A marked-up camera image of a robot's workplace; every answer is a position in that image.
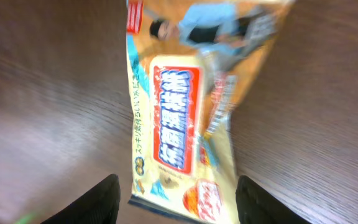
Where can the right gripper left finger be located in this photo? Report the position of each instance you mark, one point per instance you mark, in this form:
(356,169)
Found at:
(99,205)

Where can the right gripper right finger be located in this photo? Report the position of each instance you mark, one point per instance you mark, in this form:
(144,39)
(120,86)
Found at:
(256,206)

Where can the beige snack bag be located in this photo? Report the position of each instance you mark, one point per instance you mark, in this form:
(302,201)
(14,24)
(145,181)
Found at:
(190,63)

